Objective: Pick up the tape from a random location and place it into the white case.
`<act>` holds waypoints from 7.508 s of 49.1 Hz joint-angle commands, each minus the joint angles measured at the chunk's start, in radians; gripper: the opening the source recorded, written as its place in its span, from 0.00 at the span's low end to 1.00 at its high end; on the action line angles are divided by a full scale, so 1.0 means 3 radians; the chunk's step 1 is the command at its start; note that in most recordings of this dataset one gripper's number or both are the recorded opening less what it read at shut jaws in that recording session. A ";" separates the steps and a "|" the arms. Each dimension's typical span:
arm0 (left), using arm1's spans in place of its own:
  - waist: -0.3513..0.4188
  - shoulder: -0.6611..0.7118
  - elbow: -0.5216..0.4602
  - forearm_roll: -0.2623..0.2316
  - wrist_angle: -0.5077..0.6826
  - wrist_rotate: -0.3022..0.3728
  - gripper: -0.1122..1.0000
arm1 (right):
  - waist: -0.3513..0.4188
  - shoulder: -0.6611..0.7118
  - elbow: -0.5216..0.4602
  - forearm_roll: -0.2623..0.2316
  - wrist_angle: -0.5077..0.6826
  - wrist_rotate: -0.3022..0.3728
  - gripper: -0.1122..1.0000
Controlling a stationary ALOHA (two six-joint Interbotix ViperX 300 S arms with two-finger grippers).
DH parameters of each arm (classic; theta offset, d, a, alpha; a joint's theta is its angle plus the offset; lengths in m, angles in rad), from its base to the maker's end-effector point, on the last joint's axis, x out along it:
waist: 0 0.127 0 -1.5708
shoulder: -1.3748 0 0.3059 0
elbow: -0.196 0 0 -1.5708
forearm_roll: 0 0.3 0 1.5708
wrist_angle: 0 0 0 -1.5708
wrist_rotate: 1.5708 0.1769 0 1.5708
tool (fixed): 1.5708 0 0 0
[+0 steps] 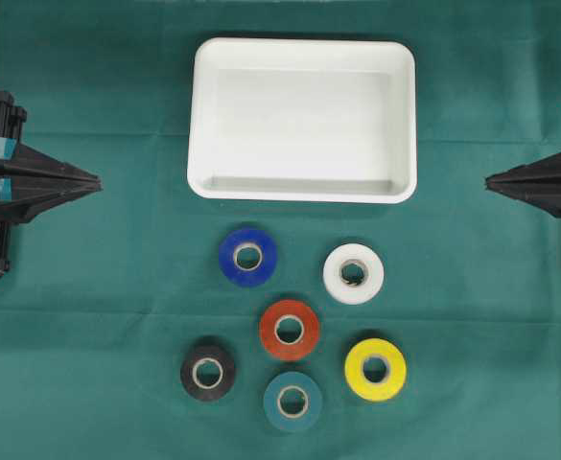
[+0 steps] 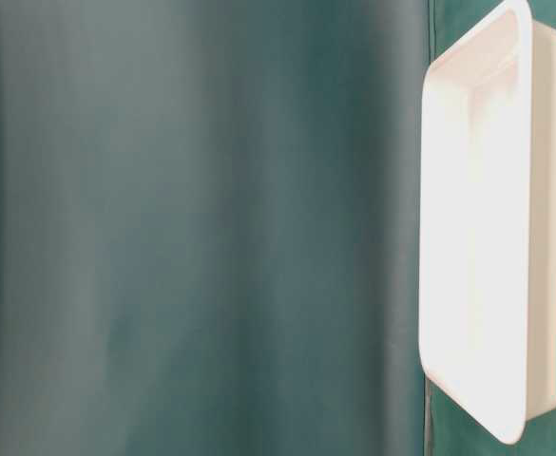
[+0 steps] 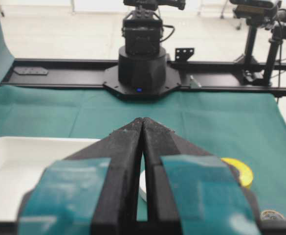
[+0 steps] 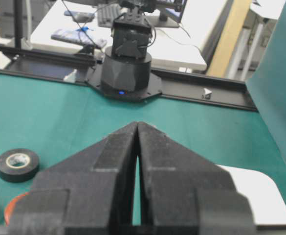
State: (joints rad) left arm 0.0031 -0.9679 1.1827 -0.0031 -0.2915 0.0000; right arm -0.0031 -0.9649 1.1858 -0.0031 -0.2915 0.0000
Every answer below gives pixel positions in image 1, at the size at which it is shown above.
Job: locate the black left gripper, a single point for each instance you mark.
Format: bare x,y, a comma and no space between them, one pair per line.
24,198

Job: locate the white tape roll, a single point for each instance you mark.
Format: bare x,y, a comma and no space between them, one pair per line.
361,256

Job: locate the blue tape roll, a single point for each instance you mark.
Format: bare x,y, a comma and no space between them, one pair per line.
228,257

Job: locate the white plastic tray case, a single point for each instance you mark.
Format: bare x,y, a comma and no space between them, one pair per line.
303,120

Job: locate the yellow tape roll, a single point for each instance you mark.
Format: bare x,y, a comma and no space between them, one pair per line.
394,361

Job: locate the black tape roll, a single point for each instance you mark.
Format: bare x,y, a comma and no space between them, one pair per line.
208,351

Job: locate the red tape roll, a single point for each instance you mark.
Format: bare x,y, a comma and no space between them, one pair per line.
306,341

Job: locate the teal green tape roll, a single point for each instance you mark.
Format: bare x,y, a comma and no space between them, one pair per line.
283,420

